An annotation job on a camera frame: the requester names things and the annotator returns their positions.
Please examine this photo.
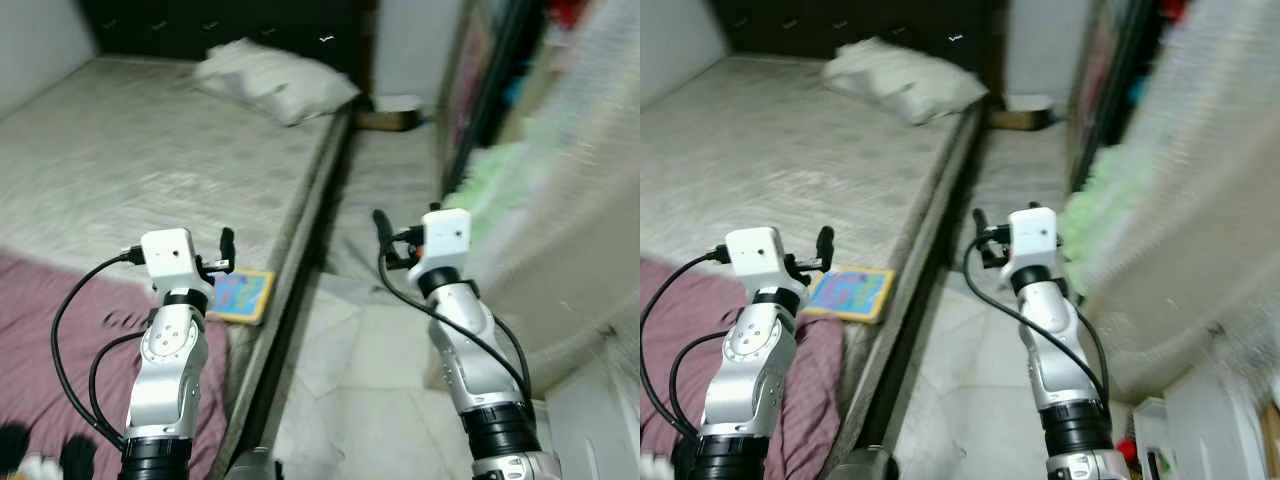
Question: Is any white plastic drawer unit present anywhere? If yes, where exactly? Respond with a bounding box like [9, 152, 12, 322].
[1135, 395, 1280, 480]

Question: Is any beige fabric wardrobe cover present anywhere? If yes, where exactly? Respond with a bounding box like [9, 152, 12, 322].
[470, 0, 641, 396]
[1085, 0, 1280, 401]

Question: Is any black tufted headboard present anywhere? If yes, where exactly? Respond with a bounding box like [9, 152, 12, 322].
[78, 0, 376, 96]
[705, 0, 1006, 96]

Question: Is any colourful children's book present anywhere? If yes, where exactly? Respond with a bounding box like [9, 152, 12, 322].
[205, 268, 276, 326]
[800, 265, 896, 324]

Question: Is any white pillow with tree print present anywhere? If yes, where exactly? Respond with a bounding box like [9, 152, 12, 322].
[822, 38, 991, 126]
[193, 38, 361, 128]

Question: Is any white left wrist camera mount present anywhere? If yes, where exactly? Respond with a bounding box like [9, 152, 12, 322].
[140, 228, 206, 296]
[725, 227, 791, 296]

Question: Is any purple cartoon print quilt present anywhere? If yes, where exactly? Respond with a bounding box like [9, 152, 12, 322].
[640, 258, 846, 480]
[0, 250, 231, 480]

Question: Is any grey left robot leg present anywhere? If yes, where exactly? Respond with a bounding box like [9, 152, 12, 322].
[225, 448, 281, 480]
[828, 447, 901, 480]

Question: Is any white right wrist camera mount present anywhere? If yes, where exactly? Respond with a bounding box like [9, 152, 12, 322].
[410, 208, 471, 291]
[1005, 207, 1059, 281]

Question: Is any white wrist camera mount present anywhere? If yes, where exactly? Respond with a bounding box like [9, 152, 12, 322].
[410, 208, 471, 291]
[140, 228, 206, 296]
[725, 227, 791, 296]
[1005, 207, 1059, 281]

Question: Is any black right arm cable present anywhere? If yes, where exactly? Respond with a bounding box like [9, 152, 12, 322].
[378, 228, 533, 401]
[964, 230, 1111, 401]

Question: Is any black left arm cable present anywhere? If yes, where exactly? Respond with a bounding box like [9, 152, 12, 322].
[50, 248, 149, 451]
[640, 248, 731, 441]

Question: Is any beige quilted mattress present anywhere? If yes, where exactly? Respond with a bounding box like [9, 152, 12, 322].
[640, 55, 986, 480]
[0, 55, 356, 480]

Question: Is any light green cloth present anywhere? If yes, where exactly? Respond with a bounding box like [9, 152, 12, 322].
[445, 140, 546, 236]
[1060, 145, 1151, 291]

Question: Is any dark clothes rack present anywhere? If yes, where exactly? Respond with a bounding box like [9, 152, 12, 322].
[440, 0, 561, 196]
[1068, 0, 1181, 191]

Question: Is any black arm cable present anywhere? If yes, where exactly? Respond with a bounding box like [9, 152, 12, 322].
[50, 248, 149, 451]
[964, 230, 1111, 401]
[378, 228, 533, 401]
[640, 248, 731, 441]

